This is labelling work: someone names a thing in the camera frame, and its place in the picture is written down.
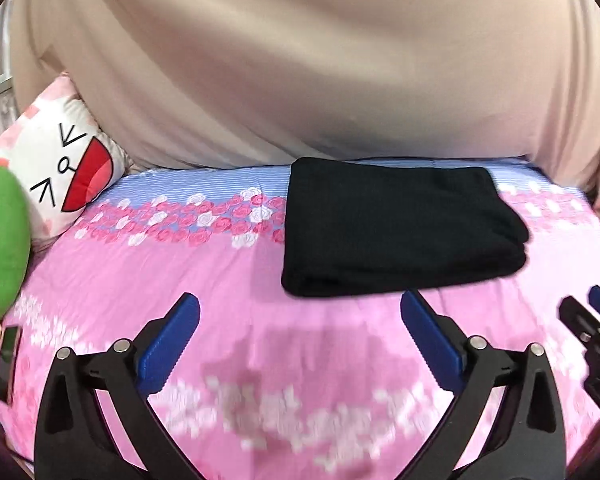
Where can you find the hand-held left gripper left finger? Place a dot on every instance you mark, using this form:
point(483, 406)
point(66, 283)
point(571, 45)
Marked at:
point(164, 345)

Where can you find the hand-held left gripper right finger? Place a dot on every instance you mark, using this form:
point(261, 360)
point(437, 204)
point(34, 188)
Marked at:
point(432, 335)

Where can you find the black pants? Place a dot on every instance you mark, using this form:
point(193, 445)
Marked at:
point(395, 230)

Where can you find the pink floral bedsheet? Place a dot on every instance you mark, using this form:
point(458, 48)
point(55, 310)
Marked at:
point(290, 360)

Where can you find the black smartphone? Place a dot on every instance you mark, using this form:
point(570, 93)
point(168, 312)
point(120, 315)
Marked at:
point(7, 362)

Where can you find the green plush toy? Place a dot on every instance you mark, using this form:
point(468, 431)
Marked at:
point(0, 245)

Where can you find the white cartoon face pillow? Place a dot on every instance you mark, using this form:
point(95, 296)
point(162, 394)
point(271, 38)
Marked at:
point(60, 160)

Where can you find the beige cloth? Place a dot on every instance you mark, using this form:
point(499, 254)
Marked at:
point(300, 60)

